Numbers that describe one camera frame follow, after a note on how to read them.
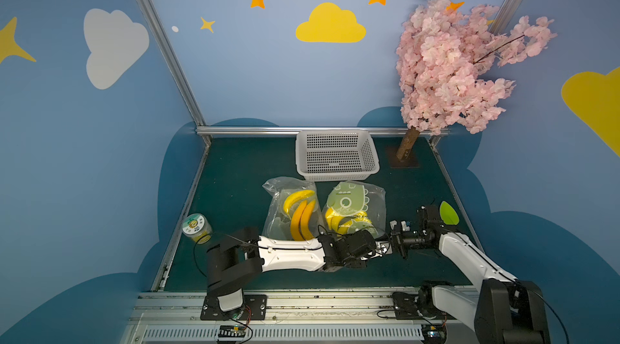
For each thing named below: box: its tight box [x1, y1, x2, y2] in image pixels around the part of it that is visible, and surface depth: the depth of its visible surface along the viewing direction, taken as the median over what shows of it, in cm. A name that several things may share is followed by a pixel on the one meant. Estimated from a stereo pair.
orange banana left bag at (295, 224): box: [290, 200, 307, 242], surface depth 92 cm
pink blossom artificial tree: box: [395, 0, 558, 161], surface depth 73 cm
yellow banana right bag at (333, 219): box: [324, 206, 344, 233], surface depth 94 cm
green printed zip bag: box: [322, 180, 387, 240], surface depth 94 cm
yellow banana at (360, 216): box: [337, 210, 373, 236], surface depth 92 cm
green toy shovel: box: [439, 200, 460, 226], surface depth 98 cm
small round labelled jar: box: [181, 213, 213, 245], surface depth 86 cm
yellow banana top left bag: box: [283, 189, 316, 216], surface depth 96 cm
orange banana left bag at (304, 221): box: [299, 199, 316, 241], surface depth 95 cm
